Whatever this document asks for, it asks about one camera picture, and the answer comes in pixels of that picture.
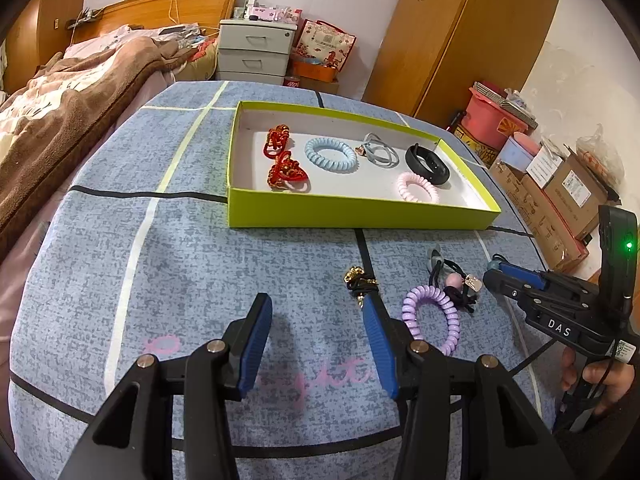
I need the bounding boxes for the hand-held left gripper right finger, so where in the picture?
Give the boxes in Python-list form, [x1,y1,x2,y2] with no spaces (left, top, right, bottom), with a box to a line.
[361,294,576,480]

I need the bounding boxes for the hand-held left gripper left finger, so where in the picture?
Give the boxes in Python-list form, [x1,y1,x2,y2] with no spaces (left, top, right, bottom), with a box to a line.
[60,292,274,480]

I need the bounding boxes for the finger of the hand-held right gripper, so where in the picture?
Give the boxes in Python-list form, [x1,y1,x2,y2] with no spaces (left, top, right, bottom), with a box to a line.
[487,259,556,293]
[482,269,543,317]

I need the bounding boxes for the black hair tie with charms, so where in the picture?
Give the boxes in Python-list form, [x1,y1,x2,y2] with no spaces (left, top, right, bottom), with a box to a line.
[427,244,487,314]

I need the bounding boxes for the purple spiral hair tie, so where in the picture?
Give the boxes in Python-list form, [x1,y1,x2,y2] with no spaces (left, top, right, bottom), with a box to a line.
[401,285,461,357]

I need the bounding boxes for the black gold hair tie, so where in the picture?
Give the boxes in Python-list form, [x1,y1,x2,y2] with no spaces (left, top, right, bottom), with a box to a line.
[344,266,381,311]

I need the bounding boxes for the green cardboard box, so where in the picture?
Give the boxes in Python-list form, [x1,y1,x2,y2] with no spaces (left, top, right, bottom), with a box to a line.
[227,101,502,231]

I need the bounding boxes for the pink spiral hair tie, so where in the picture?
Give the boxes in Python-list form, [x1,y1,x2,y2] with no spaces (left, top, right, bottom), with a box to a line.
[396,171,441,205]

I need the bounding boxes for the black wristband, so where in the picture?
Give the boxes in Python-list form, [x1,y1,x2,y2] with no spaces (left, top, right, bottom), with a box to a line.
[404,143,450,186]

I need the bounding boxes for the red knotted bracelet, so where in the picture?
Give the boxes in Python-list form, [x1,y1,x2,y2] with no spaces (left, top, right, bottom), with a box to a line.
[267,151,311,194]
[263,124,292,157]

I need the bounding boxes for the grey hair ties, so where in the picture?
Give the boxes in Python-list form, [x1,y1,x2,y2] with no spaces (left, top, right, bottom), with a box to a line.
[356,132,401,169]

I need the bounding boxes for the blue spiral hair tie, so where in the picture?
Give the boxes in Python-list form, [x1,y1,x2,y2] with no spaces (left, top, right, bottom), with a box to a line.
[304,137,359,172]

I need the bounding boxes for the person's right forearm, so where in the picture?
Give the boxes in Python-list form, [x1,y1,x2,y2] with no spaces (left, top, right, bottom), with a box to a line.
[550,390,640,480]

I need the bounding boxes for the person's right hand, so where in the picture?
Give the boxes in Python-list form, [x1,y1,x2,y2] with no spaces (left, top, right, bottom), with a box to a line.
[559,347,640,417]

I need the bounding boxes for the large cardboard box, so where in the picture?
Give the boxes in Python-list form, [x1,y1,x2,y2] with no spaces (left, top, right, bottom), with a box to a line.
[490,160,594,274]

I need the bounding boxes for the labelled cardboard box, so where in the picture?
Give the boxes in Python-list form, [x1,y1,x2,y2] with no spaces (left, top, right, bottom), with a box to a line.
[542,150,622,212]

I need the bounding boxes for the white paper box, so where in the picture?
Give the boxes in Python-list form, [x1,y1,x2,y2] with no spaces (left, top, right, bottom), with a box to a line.
[525,142,564,187]

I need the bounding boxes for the lavender box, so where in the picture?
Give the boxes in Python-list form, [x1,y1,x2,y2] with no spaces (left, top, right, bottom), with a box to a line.
[497,132,541,169]

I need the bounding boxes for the blue plaid cloth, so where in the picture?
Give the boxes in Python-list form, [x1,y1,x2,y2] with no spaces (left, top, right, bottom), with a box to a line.
[9,80,566,480]

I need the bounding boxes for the yellow patterned box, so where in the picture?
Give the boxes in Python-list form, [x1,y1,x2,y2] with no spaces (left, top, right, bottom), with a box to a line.
[452,125,501,167]

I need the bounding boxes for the clear plastic bag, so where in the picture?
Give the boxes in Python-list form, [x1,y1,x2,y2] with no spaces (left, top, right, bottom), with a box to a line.
[575,124,626,186]

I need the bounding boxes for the pink plastic bucket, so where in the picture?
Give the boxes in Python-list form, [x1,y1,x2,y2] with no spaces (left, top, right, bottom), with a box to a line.
[462,88,528,149]

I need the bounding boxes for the stack of woven mats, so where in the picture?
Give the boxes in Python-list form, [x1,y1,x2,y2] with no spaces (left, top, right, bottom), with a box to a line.
[470,80,539,129]

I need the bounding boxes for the pink bed sheet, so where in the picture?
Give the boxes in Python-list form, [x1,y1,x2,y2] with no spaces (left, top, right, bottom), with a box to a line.
[0,67,177,411]

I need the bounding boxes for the wide wooden wardrobe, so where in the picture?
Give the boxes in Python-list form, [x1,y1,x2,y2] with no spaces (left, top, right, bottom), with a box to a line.
[361,0,568,129]

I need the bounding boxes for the small brown cardboard box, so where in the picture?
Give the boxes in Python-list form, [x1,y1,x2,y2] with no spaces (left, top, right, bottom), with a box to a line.
[300,76,341,95]

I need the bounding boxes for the orange box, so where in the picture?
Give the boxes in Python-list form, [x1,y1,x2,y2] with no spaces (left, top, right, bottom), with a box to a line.
[291,57,339,83]

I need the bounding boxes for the brown blanket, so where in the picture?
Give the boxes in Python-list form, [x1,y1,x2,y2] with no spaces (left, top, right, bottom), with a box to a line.
[0,35,187,261]

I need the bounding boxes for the grey nightstand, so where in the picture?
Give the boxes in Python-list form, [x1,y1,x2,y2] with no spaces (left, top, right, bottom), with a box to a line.
[216,19,293,84]

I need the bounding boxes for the red patterned gift bag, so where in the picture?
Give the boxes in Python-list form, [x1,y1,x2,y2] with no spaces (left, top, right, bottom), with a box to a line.
[295,19,357,74]

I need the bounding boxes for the pink box on nightstand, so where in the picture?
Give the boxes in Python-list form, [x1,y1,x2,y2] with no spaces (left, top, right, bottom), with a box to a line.
[252,6,304,24]

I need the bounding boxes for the pale pillow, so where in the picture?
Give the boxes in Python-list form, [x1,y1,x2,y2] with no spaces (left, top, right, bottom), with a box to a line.
[65,22,201,59]

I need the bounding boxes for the wooden headboard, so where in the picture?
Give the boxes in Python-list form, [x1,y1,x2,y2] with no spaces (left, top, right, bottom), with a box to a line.
[67,0,240,43]

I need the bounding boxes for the narrow wooden wardrobe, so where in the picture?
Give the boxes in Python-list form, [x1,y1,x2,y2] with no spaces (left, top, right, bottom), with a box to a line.
[0,0,93,93]

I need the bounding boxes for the small wall shelf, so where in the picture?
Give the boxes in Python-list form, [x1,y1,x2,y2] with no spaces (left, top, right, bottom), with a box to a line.
[67,7,106,29]

